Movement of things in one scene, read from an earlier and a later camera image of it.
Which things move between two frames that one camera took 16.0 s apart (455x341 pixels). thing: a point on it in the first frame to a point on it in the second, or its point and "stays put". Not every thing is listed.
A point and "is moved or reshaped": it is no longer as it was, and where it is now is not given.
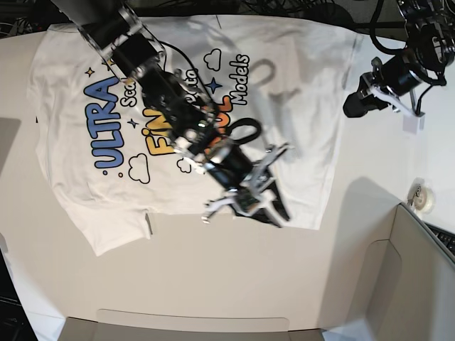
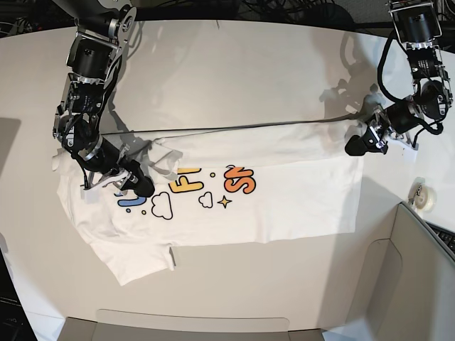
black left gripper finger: x=273 y=214 to x=143 y=187
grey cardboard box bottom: x=136 y=325 stays put
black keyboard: x=447 y=236 stays put
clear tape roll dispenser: x=421 y=195 stays put
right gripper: x=373 y=84 to x=397 y=119
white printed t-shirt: x=112 y=161 is moved or reshaped
